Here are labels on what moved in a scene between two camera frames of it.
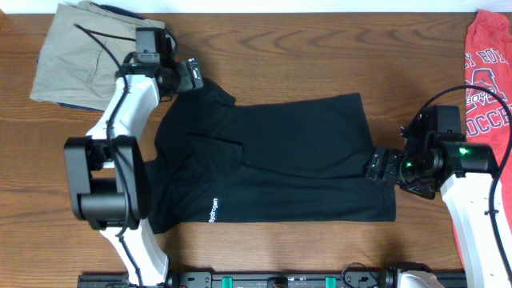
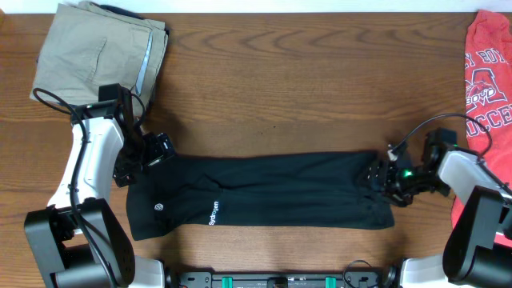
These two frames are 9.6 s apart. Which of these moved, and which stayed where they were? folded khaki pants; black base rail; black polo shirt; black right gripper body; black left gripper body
Moved: black polo shirt; black right gripper body; black left gripper body
Stayed: black base rail; folded khaki pants
